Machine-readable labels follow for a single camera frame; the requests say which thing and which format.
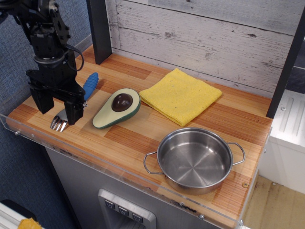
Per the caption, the black vertical post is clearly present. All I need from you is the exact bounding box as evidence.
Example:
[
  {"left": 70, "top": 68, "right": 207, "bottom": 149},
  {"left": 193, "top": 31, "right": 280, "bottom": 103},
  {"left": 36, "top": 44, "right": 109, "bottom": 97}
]
[
  {"left": 86, "top": 0, "right": 112, "bottom": 64},
  {"left": 266, "top": 9, "right": 305, "bottom": 118}
]

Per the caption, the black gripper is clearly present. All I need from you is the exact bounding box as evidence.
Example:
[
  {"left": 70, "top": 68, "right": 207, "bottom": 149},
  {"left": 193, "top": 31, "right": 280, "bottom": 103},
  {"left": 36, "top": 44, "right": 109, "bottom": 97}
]
[{"left": 26, "top": 51, "right": 85, "bottom": 125}]

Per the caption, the toy avocado half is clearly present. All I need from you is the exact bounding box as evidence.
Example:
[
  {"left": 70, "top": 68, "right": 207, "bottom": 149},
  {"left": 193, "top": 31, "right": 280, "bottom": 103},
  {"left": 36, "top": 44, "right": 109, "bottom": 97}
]
[{"left": 92, "top": 88, "right": 141, "bottom": 129}]

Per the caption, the clear acrylic table guard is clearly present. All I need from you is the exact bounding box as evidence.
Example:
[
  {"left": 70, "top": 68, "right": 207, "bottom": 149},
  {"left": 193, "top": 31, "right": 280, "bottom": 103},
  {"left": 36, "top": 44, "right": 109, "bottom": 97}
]
[{"left": 0, "top": 34, "right": 272, "bottom": 229}]

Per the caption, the black vertical post right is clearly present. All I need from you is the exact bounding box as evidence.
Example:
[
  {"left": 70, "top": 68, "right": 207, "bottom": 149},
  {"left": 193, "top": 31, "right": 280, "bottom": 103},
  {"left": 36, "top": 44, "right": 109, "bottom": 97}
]
[{"left": 266, "top": 9, "right": 305, "bottom": 118}]

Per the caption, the black vertical post left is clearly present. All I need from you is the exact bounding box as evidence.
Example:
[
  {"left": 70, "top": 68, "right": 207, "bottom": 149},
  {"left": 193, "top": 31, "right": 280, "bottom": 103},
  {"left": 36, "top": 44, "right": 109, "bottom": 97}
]
[{"left": 86, "top": 0, "right": 112, "bottom": 64}]

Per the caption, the blue handled metal fork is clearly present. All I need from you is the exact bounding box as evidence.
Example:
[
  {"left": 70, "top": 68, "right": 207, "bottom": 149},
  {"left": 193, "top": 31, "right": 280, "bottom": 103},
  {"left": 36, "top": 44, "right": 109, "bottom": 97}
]
[{"left": 50, "top": 73, "right": 99, "bottom": 132}]

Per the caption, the grey cabinet with dispenser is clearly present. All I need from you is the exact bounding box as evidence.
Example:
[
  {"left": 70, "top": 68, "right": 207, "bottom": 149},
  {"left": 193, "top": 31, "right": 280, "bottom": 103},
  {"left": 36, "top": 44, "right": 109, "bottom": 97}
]
[{"left": 45, "top": 146, "right": 215, "bottom": 229}]

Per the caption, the yellow tape object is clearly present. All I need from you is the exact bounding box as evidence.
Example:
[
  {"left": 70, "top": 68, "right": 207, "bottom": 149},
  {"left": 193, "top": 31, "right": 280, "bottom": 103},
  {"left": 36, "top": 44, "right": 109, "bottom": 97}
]
[{"left": 17, "top": 218, "right": 43, "bottom": 229}]

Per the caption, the black cable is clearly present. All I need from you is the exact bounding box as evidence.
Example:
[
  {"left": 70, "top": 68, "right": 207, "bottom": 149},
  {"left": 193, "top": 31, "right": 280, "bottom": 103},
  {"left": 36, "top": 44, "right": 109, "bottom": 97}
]
[{"left": 65, "top": 44, "right": 85, "bottom": 72}]

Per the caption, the yellow folded towel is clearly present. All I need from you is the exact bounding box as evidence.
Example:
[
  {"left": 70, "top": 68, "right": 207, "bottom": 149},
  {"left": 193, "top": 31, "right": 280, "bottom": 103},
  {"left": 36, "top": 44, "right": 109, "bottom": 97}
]
[{"left": 139, "top": 68, "right": 222, "bottom": 127}]

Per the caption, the white appliance at right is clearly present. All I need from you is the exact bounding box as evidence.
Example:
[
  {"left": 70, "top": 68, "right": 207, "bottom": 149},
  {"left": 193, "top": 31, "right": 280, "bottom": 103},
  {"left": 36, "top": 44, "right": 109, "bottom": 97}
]
[{"left": 259, "top": 90, "right": 305, "bottom": 193}]

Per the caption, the stainless steel pot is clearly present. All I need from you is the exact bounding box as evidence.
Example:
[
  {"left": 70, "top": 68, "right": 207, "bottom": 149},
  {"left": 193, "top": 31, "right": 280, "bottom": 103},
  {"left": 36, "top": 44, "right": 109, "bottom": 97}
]
[{"left": 154, "top": 127, "right": 238, "bottom": 195}]

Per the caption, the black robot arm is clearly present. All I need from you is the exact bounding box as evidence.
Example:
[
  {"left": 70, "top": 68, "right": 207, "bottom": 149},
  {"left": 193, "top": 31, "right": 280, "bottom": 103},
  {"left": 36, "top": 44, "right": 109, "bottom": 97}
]
[{"left": 0, "top": 0, "right": 86, "bottom": 125}]

